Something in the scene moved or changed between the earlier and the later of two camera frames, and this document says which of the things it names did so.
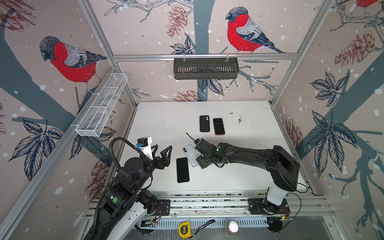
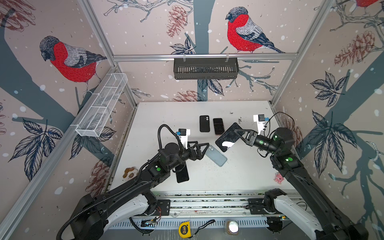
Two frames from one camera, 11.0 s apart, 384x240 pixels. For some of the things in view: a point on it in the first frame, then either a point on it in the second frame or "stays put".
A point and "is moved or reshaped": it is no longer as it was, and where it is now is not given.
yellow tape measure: x=184 y=229 stays put
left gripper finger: x=155 y=146 to x=199 y=145
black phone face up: x=182 y=170 stays put
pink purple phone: x=219 y=126 stays put
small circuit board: x=148 y=223 stays put
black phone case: x=204 y=125 stays put
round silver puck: x=232 y=227 stays put
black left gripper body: x=157 y=163 to x=191 y=155
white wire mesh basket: x=101 y=105 stays put
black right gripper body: x=204 y=159 to x=251 y=143
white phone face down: x=191 y=154 is moved or reshaped
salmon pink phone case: x=219 y=127 stays put
